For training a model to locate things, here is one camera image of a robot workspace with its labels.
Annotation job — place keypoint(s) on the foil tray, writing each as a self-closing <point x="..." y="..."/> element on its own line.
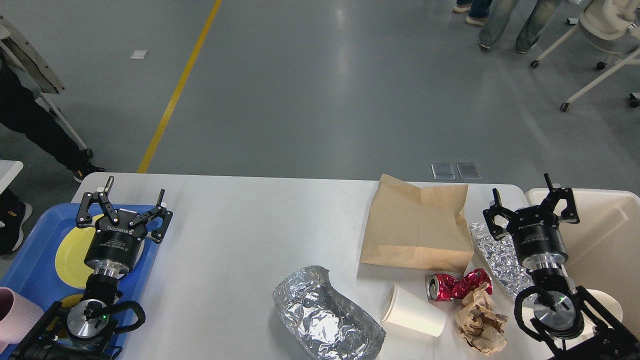
<point x="328" y="325"/>

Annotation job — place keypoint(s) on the white paper cup in bin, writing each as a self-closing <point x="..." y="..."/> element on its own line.
<point x="608" y="302"/>

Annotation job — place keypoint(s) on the crushed red can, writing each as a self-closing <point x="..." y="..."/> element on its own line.
<point x="441" y="287"/>

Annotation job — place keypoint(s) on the grey chair at left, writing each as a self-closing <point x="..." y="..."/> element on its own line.
<point x="40" y="78"/>

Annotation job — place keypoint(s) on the blue plastic tray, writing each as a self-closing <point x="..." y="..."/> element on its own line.
<point x="32" y="274"/>

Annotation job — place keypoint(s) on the floor outlet plate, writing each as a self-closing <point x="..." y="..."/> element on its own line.
<point x="443" y="171"/>
<point x="469" y="171"/>

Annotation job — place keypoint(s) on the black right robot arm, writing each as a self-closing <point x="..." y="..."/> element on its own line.
<point x="570" y="320"/>

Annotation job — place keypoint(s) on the beige plastic bin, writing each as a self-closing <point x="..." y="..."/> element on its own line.
<point x="604" y="248"/>

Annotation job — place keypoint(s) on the white side table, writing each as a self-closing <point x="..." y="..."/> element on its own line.
<point x="8" y="171"/>

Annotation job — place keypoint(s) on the floor outlet plate left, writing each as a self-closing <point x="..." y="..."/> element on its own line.
<point x="443" y="171"/>

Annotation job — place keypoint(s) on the crumpled brown paper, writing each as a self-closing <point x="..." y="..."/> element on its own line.
<point x="477" y="323"/>

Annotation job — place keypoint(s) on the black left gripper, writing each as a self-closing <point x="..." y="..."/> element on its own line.
<point x="118" y="239"/>

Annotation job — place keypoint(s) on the brown paper bag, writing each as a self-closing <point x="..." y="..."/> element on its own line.
<point x="417" y="227"/>

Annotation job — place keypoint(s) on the pink ribbed mug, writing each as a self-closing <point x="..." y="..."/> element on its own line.
<point x="18" y="315"/>

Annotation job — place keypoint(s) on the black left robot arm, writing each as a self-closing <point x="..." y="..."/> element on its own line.
<point x="96" y="326"/>

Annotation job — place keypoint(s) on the yellow plate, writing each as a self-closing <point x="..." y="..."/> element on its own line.
<point x="69" y="259"/>

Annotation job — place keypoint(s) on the floor outlet plate right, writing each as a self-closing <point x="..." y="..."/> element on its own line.
<point x="469" y="171"/>

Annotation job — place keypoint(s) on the foil sheet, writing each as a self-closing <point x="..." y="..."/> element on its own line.
<point x="506" y="268"/>

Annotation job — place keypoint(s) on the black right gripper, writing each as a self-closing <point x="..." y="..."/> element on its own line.
<point x="537" y="240"/>

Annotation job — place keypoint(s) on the teal green mug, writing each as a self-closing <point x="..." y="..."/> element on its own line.
<point x="66" y="302"/>

